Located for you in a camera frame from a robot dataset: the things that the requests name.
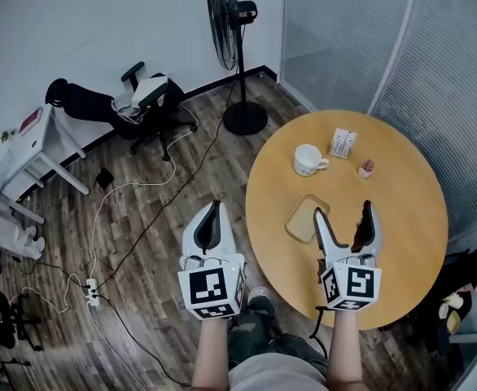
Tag black floor cable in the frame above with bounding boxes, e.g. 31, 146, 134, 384
10, 69, 247, 387

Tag white desk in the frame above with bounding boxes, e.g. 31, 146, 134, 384
0, 103, 90, 226

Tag white power strip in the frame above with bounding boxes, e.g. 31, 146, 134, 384
85, 278, 101, 307

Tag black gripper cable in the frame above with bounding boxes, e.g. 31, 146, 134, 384
309, 305, 330, 361

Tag person's dark trousers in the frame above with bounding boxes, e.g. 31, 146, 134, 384
226, 295, 329, 373

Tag small potted pink plant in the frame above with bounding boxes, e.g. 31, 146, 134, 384
358, 158, 376, 179

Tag black pedestal fan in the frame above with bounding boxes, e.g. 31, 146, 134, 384
205, 0, 269, 137

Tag black swivel chair base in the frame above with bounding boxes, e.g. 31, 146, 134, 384
0, 286, 43, 353

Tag white mug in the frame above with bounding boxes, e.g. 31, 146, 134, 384
293, 143, 330, 178

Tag person's grey shirt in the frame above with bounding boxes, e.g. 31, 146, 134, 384
228, 352, 328, 391

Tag white printed card box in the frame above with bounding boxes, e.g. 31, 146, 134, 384
328, 127, 358, 160

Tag white floor cable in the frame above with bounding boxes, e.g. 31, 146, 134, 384
8, 100, 199, 315

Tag clear rectangular container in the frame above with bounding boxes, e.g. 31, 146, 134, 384
285, 193, 331, 244

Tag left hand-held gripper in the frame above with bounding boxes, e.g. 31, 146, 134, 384
177, 200, 247, 321

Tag black square floor plate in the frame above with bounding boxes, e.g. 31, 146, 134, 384
94, 167, 116, 191

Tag person's left forearm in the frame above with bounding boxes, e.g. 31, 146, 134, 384
190, 317, 232, 391

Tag round wooden table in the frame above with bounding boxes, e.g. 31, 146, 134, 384
245, 109, 450, 332

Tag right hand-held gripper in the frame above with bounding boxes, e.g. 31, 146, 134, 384
313, 200, 383, 312

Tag person's right forearm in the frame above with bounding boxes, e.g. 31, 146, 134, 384
326, 310, 370, 391

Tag red book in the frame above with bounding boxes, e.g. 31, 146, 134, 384
18, 107, 44, 136

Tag person's grey shoe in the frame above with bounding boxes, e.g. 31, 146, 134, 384
247, 286, 278, 313

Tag black office chair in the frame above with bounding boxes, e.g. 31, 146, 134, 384
44, 60, 199, 163

